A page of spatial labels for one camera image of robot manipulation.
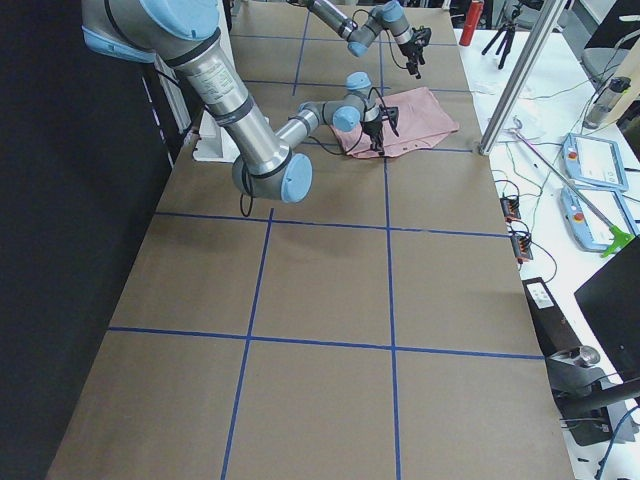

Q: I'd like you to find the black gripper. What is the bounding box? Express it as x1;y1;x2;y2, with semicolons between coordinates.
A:
360;106;399;157
397;26;432;79

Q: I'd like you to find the pink Snoopy t-shirt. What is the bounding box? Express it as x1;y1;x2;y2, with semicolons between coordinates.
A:
328;87;459;159

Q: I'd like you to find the red cylinder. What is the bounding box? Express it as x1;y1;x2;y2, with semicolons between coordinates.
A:
459;0;484;47

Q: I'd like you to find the upper black orange connector block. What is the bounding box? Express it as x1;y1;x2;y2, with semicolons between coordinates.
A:
499;195;521;223

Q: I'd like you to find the black orange connector block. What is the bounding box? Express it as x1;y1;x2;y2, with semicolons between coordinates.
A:
499;195;521;223
510;231;533;264

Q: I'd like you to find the lower black orange connector block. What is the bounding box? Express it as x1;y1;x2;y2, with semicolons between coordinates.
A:
510;231;533;264

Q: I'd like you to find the clear water bottle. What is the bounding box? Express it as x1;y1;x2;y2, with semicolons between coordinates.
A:
583;76;631;130

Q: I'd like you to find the far blue teach pendant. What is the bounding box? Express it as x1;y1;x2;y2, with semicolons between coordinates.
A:
562;133;629;192

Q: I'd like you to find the blue teach pendant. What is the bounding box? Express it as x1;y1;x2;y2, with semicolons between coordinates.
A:
560;187;639;253
562;133;629;192

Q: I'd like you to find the near blue teach pendant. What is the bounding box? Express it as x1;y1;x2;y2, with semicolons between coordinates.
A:
560;187;639;253

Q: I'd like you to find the metal reacher grabber tool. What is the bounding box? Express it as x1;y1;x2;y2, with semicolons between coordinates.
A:
510;116;636;257

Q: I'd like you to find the long black box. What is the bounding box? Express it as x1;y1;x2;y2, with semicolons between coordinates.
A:
522;277;581;357

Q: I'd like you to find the black monitor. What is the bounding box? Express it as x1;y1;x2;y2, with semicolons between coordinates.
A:
574;238;640;379

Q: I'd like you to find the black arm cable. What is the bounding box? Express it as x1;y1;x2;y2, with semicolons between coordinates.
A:
349;9;416;71
237;85;391;218

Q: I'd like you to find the black camera tripod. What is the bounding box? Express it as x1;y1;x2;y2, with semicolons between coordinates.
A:
481;5;521;70

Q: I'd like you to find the aluminium frame post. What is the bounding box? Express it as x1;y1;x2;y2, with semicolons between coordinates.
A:
479;0;566;155

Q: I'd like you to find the black clamp mount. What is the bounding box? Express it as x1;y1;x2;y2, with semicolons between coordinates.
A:
545;345;639;447

